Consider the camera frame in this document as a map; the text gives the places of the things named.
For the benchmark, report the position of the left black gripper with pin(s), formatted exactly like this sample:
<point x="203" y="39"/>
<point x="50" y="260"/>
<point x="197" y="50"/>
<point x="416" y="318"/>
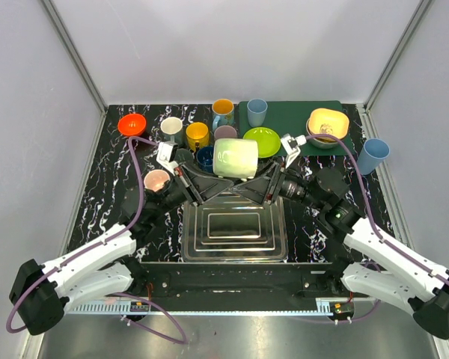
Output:
<point x="188" y="184"/>

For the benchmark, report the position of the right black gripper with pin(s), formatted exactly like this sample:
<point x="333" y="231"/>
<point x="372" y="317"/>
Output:
<point x="266" y="186"/>

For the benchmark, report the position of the navy blue mug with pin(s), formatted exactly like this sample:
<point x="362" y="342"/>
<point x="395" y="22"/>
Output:
<point x="204" y="157"/>

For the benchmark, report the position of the light green mug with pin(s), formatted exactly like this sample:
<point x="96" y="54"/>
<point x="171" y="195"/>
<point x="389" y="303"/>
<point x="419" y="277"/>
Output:
<point x="235" y="158"/>

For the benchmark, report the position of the dark grey mug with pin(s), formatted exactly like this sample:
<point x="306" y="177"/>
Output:
<point x="183" y="155"/>

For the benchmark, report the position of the pink orange mug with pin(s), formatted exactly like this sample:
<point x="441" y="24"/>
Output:
<point x="155" y="180"/>

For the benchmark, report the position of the yellow ribbed mug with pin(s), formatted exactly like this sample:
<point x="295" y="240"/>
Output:
<point x="197" y="136"/>

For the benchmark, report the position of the mauve pink mug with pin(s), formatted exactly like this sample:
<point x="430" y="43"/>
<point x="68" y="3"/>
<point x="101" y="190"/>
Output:
<point x="225" y="131"/>

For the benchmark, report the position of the blue grey mug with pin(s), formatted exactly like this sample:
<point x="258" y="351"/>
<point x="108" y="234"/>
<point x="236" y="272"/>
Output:
<point x="172" y="130"/>

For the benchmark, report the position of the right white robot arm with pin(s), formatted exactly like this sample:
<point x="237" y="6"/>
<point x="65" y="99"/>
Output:
<point x="409" y="281"/>

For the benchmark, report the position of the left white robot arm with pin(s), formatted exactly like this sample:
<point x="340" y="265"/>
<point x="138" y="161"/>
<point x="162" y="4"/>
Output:
<point x="42" y="294"/>

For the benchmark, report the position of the light blue patterned mug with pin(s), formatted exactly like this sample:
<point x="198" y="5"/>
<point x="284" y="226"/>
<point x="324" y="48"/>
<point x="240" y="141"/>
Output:
<point x="223" y="112"/>

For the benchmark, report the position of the silver metal tray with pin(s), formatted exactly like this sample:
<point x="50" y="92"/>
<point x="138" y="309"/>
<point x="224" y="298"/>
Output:
<point x="230" y="228"/>

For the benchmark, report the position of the lime green plate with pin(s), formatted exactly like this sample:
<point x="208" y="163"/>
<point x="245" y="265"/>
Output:
<point x="268" y="141"/>

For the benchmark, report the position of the dark green mat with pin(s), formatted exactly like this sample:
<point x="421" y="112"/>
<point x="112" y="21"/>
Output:
<point x="289" y="117"/>

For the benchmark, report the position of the grey bowl under yellow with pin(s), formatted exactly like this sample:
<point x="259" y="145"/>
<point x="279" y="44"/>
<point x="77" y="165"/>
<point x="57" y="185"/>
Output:
<point x="322" y="144"/>

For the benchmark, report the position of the light blue cup on mat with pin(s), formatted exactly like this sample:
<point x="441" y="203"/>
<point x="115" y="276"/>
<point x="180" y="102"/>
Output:
<point x="256" y="112"/>

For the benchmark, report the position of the yellow square bowl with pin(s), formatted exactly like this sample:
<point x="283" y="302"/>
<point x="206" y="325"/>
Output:
<point x="328" y="121"/>

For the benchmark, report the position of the orange red bowl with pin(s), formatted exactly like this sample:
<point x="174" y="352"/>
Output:
<point x="132" y="125"/>

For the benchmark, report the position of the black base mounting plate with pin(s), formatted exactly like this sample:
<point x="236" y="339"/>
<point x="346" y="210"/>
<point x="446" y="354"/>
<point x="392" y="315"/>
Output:
<point x="161" y="279"/>

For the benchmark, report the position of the light blue cup right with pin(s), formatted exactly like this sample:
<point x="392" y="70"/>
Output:
<point x="373" y="153"/>

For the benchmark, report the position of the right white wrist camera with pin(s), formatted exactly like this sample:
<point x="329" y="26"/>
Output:
<point x="292" y="147"/>

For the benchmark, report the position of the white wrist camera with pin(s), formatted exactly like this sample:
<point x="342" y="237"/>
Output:
<point x="292" y="147"/>
<point x="166" y="155"/>

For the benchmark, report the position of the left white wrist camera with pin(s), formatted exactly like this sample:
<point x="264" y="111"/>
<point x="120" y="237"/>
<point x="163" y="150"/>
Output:
<point x="166" y="155"/>

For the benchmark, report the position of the left aluminium frame post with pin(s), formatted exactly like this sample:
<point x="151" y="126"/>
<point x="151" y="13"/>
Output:
<point x="67" y="42"/>

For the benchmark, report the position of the aluminium frame post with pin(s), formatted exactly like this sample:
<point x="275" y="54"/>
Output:
<point x="402" y="44"/>
<point x="67" y="42"/>

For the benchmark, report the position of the front aluminium rail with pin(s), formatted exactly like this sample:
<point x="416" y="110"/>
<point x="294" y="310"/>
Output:
<point x="219" y="302"/>

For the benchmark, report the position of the right aluminium frame post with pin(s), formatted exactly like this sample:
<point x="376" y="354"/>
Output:
<point x="402" y="44"/>

